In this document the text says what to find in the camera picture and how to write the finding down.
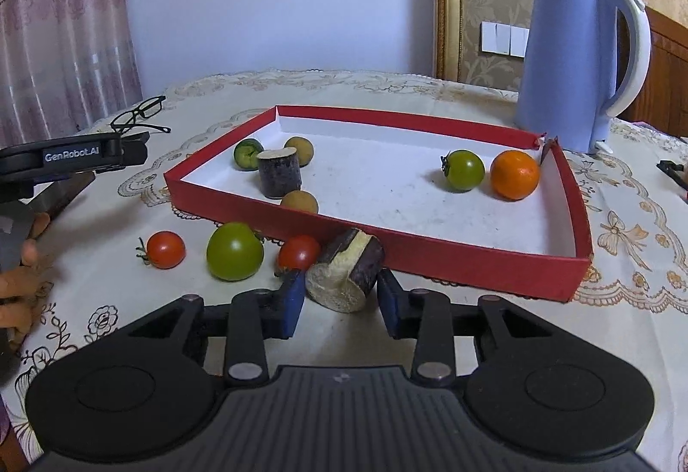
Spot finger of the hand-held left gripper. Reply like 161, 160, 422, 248
121, 132, 150, 166
31, 171, 98, 228

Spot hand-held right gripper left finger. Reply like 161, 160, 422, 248
129, 269, 307, 388

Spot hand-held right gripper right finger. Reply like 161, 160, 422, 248
376, 269, 558, 388

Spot purple eggplant chunk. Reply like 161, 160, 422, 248
305, 227, 386, 314
257, 147, 303, 199

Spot red cardboard box tray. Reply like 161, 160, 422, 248
163, 105, 593, 303

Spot dark green round fruit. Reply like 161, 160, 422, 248
233, 138, 264, 171

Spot green tomato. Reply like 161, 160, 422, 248
441, 150, 486, 193
206, 222, 265, 282

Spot orange tomato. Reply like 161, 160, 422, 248
489, 150, 541, 201

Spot person's left hand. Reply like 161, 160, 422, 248
0, 211, 53, 346

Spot black eyeglasses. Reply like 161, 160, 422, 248
110, 96, 172, 138

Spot red cherry tomato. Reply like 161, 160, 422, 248
276, 234, 322, 273
136, 230, 187, 270

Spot pink patterned curtain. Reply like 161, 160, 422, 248
0, 0, 144, 135

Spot cream floral tablecloth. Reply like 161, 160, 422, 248
0, 69, 688, 462

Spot blue electric kettle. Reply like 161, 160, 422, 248
513, 0, 652, 156

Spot black plastic object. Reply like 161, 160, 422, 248
656, 159, 688, 192

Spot wooden headboard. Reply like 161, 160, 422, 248
618, 4, 688, 140

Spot white wall switch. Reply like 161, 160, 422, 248
480, 21, 529, 58

